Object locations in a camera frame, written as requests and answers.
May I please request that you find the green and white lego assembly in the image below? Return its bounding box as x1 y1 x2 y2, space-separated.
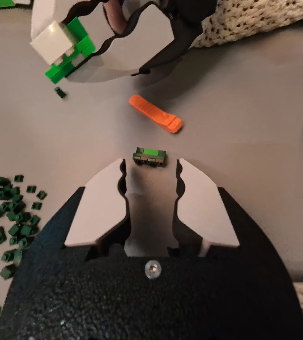
29 16 96 85

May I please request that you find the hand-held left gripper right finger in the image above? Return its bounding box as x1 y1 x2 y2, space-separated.
173 158 241 257

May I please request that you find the person's right hand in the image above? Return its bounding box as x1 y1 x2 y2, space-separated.
104 0 128 34

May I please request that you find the small dark green lego assembly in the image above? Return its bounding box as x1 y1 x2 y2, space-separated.
132 147 167 168

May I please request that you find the pile of dark green lego pieces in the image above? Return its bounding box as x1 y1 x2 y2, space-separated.
0 174 48 291

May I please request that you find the person's right forearm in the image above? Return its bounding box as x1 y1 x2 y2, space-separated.
190 0 303 48

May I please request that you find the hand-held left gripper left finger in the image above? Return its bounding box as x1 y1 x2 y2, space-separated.
64 158 131 255

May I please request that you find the orange lego brick separator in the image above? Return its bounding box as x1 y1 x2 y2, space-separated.
129 94 182 134

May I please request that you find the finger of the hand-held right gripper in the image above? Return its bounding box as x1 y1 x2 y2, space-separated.
67 3 175 83
30 0 103 41

